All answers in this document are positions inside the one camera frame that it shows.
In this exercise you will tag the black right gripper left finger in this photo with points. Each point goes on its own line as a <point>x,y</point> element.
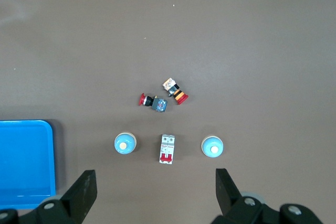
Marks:
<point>78,195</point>

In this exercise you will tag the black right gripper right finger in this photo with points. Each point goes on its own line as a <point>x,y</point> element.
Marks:
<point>228,197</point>

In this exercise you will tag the blue dome desk bell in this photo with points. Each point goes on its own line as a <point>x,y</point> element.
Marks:
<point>210,148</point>
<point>123,140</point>

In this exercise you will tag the blue plastic tray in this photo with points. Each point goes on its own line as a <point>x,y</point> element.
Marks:
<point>26,161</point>

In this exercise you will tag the white red circuit breaker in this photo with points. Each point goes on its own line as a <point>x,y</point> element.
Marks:
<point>167,145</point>

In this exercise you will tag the red emergency stop orange collar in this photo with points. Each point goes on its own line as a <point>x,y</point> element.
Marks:
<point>179,96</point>

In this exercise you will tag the red pushbutton with blue block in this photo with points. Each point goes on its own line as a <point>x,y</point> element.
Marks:
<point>158,104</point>

